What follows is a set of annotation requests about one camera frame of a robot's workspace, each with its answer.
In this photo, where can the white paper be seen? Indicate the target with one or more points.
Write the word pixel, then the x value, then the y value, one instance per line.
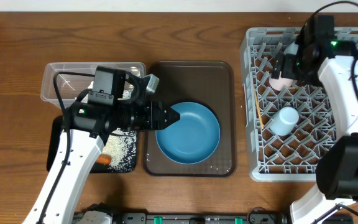
pixel 90 85

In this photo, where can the brown serving tray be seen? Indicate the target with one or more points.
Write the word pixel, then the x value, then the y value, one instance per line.
pixel 207 83

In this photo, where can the light blue cup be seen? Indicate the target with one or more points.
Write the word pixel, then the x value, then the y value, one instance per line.
pixel 284 121

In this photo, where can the dark blue plate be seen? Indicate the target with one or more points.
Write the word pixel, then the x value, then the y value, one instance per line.
pixel 193 138

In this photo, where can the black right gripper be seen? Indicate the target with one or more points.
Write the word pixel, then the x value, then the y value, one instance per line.
pixel 287 71

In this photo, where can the white rice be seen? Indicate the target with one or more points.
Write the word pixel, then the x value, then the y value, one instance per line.
pixel 122 147

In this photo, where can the orange carrot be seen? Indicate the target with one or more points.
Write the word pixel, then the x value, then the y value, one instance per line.
pixel 104 159

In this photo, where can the black plastic tray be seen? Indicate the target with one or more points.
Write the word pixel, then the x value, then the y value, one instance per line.
pixel 53 146

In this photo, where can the wooden chopstick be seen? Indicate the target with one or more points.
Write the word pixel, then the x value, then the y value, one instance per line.
pixel 258 110

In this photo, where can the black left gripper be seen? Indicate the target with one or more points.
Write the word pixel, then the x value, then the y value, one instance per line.
pixel 160 119

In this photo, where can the clear plastic bin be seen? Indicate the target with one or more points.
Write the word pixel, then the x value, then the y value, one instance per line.
pixel 70 86

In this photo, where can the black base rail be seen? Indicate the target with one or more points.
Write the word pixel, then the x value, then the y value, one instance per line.
pixel 141 218

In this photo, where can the light blue rice bowl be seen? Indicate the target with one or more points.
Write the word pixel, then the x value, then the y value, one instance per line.
pixel 291 49

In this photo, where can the pink cup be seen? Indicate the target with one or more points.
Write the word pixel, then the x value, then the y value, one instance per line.
pixel 280 83

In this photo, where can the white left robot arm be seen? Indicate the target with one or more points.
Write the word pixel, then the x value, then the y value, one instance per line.
pixel 76 155

